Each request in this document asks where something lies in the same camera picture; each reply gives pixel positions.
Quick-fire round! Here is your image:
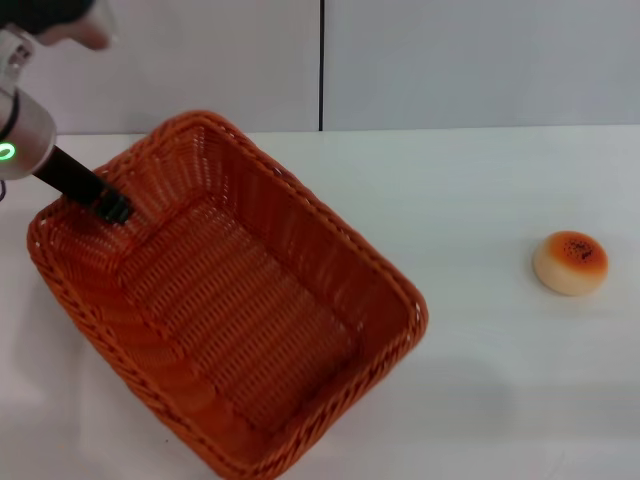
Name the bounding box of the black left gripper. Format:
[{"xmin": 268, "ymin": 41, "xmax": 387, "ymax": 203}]
[{"xmin": 31, "ymin": 144, "xmax": 135, "ymax": 227}]

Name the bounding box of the orange woven plastic basket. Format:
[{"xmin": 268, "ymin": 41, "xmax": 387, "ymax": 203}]
[{"xmin": 27, "ymin": 110, "xmax": 430, "ymax": 480}]

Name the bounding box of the round toasted bread bun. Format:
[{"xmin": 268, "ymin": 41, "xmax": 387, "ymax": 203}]
[{"xmin": 532, "ymin": 230, "xmax": 610, "ymax": 297}]

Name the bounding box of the blurred person hand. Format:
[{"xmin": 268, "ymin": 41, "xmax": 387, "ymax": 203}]
[{"xmin": 43, "ymin": 13, "xmax": 112, "ymax": 52}]

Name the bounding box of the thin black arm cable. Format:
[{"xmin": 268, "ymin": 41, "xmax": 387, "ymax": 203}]
[{"xmin": 0, "ymin": 92, "xmax": 21, "ymax": 201}]

